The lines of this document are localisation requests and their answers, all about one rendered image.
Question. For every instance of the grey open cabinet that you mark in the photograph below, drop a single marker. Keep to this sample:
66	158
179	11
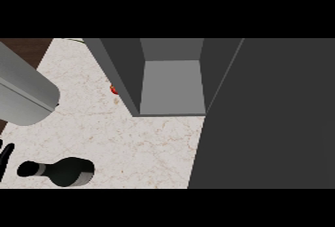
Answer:
172	85

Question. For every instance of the small red round object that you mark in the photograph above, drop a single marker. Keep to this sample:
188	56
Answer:
114	89

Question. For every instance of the dark wine bottle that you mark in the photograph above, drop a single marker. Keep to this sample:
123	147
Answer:
66	172

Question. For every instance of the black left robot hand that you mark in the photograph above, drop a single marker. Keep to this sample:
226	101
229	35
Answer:
7	156

